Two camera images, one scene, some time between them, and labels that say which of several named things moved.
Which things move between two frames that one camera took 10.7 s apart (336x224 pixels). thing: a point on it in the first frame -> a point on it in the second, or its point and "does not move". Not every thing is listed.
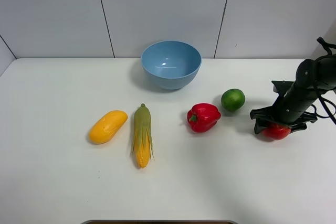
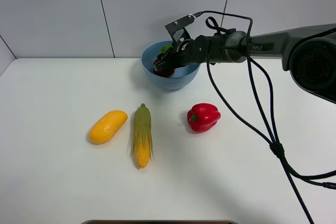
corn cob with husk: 143,144 does not move
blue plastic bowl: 171,64 does not move
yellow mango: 107,126 does not move
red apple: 276,132 -> 165,72
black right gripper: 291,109 -> 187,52
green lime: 233,99 -> 165,48
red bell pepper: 203,117 does not move
